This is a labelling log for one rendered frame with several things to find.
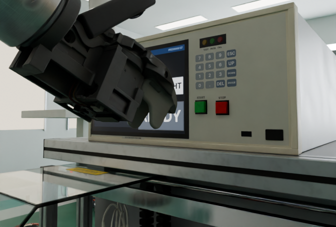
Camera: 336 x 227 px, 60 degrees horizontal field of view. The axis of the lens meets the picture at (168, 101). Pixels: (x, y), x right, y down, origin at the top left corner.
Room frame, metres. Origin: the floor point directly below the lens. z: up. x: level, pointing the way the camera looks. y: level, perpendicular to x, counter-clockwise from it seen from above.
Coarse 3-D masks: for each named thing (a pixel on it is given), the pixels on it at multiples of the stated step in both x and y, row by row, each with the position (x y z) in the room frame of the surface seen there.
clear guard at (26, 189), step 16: (0, 176) 0.50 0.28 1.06; (16, 176) 0.50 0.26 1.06; (32, 176) 0.50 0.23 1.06; (48, 176) 0.50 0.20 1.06; (64, 176) 0.50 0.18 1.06; (80, 176) 0.50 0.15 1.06; (96, 176) 0.50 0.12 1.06; (112, 176) 0.50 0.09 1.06; (128, 176) 0.50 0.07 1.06; (144, 176) 0.50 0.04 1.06; (160, 176) 0.52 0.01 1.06; (0, 192) 0.39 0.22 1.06; (16, 192) 0.39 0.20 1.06; (32, 192) 0.39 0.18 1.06; (48, 192) 0.39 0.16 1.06; (64, 192) 0.39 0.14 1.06; (80, 192) 0.39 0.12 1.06; (96, 192) 0.41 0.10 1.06; (0, 208) 0.37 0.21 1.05; (16, 208) 0.35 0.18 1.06; (32, 208) 0.34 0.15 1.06; (0, 224) 0.34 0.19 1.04; (16, 224) 0.33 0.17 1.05
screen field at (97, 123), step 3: (96, 123) 0.63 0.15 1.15; (99, 123) 0.62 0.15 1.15; (102, 123) 0.62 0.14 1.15; (105, 123) 0.61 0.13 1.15; (108, 123) 0.61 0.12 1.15; (111, 123) 0.60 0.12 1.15; (114, 123) 0.60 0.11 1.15; (117, 123) 0.59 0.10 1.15; (120, 123) 0.58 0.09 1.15; (123, 123) 0.58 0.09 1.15; (126, 123) 0.57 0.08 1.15; (108, 126) 0.61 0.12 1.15; (111, 126) 0.60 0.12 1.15; (114, 126) 0.60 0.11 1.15; (117, 126) 0.59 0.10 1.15; (120, 126) 0.58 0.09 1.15; (123, 126) 0.58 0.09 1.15; (126, 126) 0.57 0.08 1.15; (129, 126) 0.57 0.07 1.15
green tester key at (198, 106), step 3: (195, 102) 0.47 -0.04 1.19; (198, 102) 0.47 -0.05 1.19; (201, 102) 0.46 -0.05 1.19; (204, 102) 0.46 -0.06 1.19; (195, 105) 0.47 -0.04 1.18; (198, 105) 0.47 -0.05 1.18; (201, 105) 0.46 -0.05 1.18; (204, 105) 0.46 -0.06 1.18; (195, 108) 0.47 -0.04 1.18; (198, 108) 0.47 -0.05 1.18; (201, 108) 0.46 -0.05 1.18; (204, 108) 0.46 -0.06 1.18; (195, 111) 0.47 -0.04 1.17; (198, 111) 0.47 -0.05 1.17; (201, 111) 0.46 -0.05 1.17; (204, 111) 0.46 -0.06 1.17
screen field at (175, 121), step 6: (180, 102) 0.50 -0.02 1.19; (180, 108) 0.50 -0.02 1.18; (168, 114) 0.51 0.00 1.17; (174, 114) 0.50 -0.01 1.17; (180, 114) 0.50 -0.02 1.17; (144, 120) 0.55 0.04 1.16; (168, 120) 0.51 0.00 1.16; (174, 120) 0.50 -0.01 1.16; (180, 120) 0.50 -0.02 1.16; (144, 126) 0.55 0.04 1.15; (150, 126) 0.54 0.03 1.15; (162, 126) 0.52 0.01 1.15; (168, 126) 0.51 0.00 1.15; (174, 126) 0.50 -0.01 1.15; (180, 126) 0.50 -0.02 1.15
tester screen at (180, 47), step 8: (168, 48) 0.51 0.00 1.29; (176, 48) 0.50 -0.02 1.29; (160, 56) 0.52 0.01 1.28; (168, 56) 0.51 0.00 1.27; (176, 56) 0.50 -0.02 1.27; (168, 64) 0.51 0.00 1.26; (176, 64) 0.50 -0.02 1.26; (176, 72) 0.50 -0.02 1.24; (176, 96) 0.50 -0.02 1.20; (184, 96) 0.49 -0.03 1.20; (184, 104) 0.49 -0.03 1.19; (184, 112) 0.49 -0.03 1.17; (184, 120) 0.49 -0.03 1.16; (96, 128) 0.63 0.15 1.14; (104, 128) 0.61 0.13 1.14; (112, 128) 0.60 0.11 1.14; (120, 128) 0.58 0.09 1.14; (128, 128) 0.57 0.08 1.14; (136, 128) 0.56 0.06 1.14; (184, 128) 0.49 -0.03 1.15
